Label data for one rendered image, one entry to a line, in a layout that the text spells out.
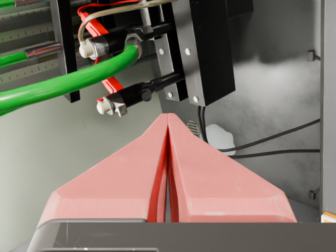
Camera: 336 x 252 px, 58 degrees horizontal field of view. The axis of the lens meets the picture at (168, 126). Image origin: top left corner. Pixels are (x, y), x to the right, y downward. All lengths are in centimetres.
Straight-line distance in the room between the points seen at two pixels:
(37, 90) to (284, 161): 52
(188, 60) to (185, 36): 4
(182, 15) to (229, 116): 29
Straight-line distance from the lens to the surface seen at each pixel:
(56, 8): 54
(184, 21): 47
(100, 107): 43
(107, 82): 46
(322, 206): 50
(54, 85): 24
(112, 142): 79
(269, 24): 56
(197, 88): 49
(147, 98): 43
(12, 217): 75
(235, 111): 67
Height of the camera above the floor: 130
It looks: 33 degrees down
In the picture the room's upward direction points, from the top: 118 degrees counter-clockwise
